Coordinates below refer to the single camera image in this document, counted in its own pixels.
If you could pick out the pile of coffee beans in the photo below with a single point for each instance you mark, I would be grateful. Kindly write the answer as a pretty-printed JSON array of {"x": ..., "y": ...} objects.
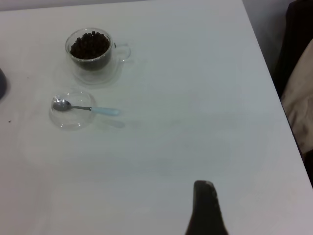
[{"x": 89, "y": 46}]

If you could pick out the black fabric object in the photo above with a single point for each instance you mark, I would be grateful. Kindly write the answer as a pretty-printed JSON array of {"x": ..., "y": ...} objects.
[{"x": 291, "y": 36}]

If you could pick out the clear glass round lid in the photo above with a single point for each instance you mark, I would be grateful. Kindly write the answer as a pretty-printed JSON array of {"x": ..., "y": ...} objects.
[{"x": 73, "y": 122}]

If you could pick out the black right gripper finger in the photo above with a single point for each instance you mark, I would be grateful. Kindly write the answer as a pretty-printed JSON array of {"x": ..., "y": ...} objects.
[{"x": 206, "y": 213}]

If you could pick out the dark grey ceramic mug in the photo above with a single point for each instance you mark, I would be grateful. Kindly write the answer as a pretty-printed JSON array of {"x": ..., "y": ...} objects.
[{"x": 2, "y": 85}]

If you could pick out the beige fabric object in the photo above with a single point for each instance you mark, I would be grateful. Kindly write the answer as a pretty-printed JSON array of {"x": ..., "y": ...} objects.
[{"x": 303, "y": 98}]

